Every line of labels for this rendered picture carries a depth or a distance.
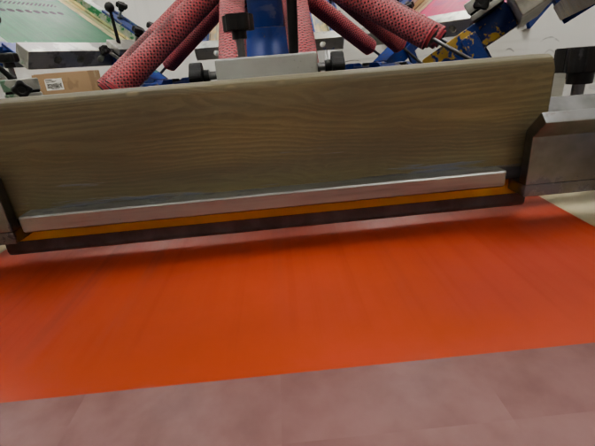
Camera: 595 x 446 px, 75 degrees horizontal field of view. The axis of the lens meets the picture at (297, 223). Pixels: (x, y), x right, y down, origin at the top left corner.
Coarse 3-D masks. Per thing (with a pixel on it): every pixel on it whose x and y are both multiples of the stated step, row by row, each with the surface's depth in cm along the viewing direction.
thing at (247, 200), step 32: (224, 192) 24; (256, 192) 24; (288, 192) 23; (320, 192) 24; (352, 192) 24; (384, 192) 24; (416, 192) 24; (32, 224) 23; (64, 224) 23; (96, 224) 23
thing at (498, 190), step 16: (448, 192) 27; (464, 192) 27; (480, 192) 27; (496, 192) 27; (512, 192) 27; (288, 208) 26; (304, 208) 26; (320, 208) 26; (336, 208) 27; (352, 208) 27; (128, 224) 26; (144, 224) 26; (160, 224) 26; (176, 224) 26; (192, 224) 26
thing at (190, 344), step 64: (0, 256) 28; (64, 256) 27; (128, 256) 26; (192, 256) 25; (256, 256) 25; (0, 320) 20; (64, 320) 20; (128, 320) 19; (192, 320) 19; (256, 320) 18; (0, 384) 16; (64, 384) 16; (128, 384) 15; (192, 384) 15; (256, 384) 15
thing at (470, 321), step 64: (320, 256) 24; (384, 256) 23; (448, 256) 23; (512, 256) 22; (576, 256) 22; (320, 320) 18; (384, 320) 18; (448, 320) 17; (512, 320) 17; (576, 320) 17; (320, 384) 14; (384, 384) 14; (448, 384) 14; (512, 384) 14; (576, 384) 14
